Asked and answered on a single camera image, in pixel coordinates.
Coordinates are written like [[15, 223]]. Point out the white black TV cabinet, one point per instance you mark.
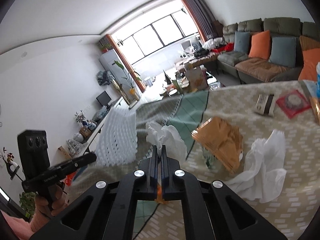
[[98, 132]]

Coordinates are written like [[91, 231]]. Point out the white foam fruit net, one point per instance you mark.
[[117, 137]]

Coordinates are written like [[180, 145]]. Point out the small potted plant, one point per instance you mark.
[[105, 48]]

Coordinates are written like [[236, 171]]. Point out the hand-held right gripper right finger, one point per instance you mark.
[[164, 163]]

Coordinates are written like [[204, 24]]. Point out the gold foil wrapper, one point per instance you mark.
[[315, 107]]

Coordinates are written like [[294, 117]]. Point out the wooden picture frame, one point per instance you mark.
[[85, 131]]

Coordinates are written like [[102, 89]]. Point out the person's left forearm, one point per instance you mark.
[[17, 226]]

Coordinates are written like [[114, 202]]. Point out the white ceramic jar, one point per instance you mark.
[[78, 138]]

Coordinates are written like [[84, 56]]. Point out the green clear plastic wrapper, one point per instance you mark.
[[208, 158]]

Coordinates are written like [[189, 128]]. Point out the fan with floral cover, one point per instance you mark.
[[103, 77]]

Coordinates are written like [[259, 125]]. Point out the green houseplant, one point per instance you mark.
[[27, 203]]

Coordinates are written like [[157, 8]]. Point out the black monitor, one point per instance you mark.
[[103, 98]]

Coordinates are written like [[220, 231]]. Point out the white standing air conditioner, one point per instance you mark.
[[110, 63]]

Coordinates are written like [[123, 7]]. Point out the blue white porcelain pot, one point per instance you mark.
[[91, 125]]

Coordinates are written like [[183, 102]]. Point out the brown wooden cabinet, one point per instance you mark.
[[218, 27]]

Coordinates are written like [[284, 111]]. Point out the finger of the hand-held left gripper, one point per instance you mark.
[[83, 160]]

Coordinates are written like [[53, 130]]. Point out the small black white box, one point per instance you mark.
[[265, 105]]

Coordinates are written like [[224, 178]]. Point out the blue paper cup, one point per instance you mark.
[[318, 77]]

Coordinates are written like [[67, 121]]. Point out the brown seat cover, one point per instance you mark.
[[267, 68]]

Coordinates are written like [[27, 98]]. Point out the orange cushion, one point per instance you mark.
[[310, 65], [260, 44]]

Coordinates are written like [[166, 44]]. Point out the red cloth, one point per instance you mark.
[[227, 48]]

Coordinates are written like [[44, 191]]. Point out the green sofa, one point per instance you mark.
[[280, 27]]

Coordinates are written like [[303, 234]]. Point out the clear plastic bag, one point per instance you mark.
[[100, 113]]

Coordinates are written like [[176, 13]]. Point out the patterned green beige tablecloth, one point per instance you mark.
[[250, 217]]

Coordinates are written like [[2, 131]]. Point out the tall plant in yellow pot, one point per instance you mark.
[[128, 80]]

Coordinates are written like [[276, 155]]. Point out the cluttered coffee table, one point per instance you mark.
[[190, 82]]

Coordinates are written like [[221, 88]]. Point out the person's left hand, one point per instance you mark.
[[43, 205]]

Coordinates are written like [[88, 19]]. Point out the red-orange plastic bag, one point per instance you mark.
[[70, 178]]

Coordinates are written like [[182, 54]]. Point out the white office chair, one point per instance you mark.
[[187, 48]]

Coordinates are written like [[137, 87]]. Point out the white tissue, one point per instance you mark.
[[167, 137], [262, 165]]

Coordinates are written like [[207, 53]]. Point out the orange grey curtain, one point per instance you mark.
[[125, 62], [200, 15]]

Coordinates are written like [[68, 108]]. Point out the plant in blue vase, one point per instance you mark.
[[80, 118]]

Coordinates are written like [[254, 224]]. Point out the grey-blue cushion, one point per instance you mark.
[[242, 42], [282, 52]]

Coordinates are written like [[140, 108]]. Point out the brown cushion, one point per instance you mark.
[[310, 43]]

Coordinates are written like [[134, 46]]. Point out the red square packet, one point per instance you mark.
[[293, 103]]

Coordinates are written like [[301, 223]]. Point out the tall yellow box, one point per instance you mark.
[[65, 152]]

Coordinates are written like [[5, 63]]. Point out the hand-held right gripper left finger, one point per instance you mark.
[[155, 162]]

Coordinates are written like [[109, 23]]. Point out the gold snack bag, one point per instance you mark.
[[220, 142]]

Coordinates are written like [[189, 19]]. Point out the large window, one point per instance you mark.
[[160, 35]]

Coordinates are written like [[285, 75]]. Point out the clear bagged ornament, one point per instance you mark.
[[74, 147]]

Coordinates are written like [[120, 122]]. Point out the orange peel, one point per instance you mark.
[[159, 193]]

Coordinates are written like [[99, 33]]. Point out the beige paper bag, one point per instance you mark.
[[196, 78]]

